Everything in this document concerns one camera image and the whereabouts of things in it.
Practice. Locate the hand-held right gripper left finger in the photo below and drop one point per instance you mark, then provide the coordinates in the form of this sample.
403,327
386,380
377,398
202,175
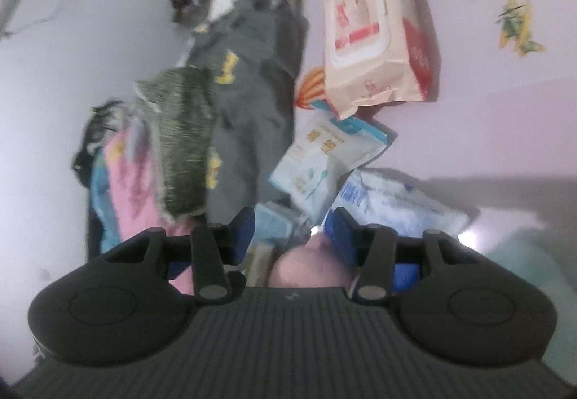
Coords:
243,230

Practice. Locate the black cloth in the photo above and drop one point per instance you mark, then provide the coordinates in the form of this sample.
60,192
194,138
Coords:
90,146

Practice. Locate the clear plastic packet blue label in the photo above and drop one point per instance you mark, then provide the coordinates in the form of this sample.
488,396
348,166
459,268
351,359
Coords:
396,205

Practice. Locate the red and cream wet wipes pack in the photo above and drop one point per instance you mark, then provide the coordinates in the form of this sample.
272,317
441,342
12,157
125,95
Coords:
374,34

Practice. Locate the dark brown bundle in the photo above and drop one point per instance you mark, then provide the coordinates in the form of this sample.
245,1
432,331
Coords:
189,2

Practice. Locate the pink plush toy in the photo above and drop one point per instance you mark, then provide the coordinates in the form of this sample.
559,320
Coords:
306,266

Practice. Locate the pink printed bed sheet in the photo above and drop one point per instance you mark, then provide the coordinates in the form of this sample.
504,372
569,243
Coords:
473,88

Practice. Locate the white packet with blue top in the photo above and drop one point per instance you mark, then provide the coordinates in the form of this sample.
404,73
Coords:
320,160

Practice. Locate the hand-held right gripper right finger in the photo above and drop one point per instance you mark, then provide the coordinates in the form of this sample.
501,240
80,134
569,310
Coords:
340,233

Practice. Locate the green patterned pillow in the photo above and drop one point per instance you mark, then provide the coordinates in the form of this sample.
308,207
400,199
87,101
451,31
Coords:
185,142

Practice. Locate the grey blanket with yellow print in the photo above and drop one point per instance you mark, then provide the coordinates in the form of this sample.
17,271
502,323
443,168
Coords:
257,110

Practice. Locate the pink quilt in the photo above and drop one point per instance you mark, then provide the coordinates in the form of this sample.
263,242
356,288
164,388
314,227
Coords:
130,196

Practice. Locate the light blue tissue packet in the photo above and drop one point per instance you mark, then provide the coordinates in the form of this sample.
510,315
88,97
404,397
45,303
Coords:
277,223

